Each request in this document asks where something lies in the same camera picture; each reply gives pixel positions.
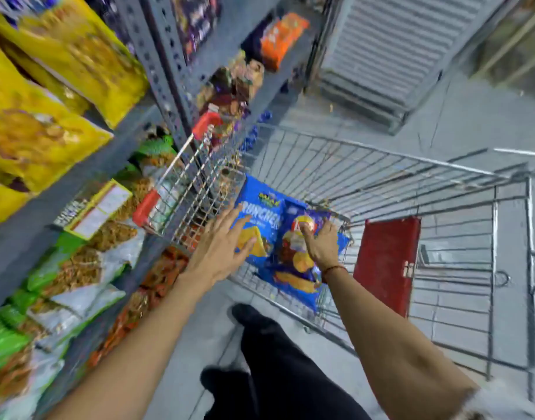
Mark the grey metal shelf rack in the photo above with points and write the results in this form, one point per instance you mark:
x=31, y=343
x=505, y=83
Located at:
x=44, y=214

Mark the light blue tortilla chips packet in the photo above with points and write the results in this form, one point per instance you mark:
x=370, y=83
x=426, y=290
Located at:
x=261, y=205

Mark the dark blue chips packet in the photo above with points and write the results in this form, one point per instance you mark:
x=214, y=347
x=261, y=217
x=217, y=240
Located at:
x=293, y=275

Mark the stack of orange packets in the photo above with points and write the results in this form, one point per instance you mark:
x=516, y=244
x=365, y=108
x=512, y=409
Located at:
x=281, y=37

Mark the row of small blue packets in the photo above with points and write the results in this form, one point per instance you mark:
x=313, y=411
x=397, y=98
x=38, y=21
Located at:
x=254, y=131

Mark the row of dark purple packets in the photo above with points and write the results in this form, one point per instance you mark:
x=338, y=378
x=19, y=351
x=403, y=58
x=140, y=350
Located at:
x=196, y=21

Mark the person's right forearm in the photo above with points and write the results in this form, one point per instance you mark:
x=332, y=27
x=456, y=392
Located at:
x=390, y=345

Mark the red cart seat flap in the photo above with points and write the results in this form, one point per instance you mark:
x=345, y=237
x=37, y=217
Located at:
x=385, y=266

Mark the yellow shelf price label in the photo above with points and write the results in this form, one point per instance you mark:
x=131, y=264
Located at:
x=96, y=209

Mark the grey roller shutter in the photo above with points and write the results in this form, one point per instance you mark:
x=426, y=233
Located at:
x=394, y=48

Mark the white sleeve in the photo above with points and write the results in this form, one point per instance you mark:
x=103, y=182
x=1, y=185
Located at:
x=499, y=402

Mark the large yellow snack packet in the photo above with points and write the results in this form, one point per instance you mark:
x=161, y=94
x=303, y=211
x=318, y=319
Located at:
x=35, y=135
x=3, y=203
x=88, y=52
x=53, y=85

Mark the person's right thumb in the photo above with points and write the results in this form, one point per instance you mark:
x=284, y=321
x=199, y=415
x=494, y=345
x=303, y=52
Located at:
x=307, y=236

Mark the person's left thumb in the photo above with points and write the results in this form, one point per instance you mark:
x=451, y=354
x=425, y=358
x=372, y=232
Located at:
x=248, y=248

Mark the person's right hand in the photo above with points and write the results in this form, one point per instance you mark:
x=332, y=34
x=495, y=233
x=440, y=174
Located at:
x=323, y=249

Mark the pile of brown snack packets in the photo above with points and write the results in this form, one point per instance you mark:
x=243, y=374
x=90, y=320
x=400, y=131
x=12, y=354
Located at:
x=232, y=87

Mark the row of green white packets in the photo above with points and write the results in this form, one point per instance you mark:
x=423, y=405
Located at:
x=66, y=275

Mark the person's left forearm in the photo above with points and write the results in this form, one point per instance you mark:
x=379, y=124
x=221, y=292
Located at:
x=136, y=345

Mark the row of orange red packets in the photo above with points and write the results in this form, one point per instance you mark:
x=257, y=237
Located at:
x=149, y=293

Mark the person's left hand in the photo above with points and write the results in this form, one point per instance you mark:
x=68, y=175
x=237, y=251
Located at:
x=215, y=253

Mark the person's black trousers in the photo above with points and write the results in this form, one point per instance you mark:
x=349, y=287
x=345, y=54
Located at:
x=280, y=371

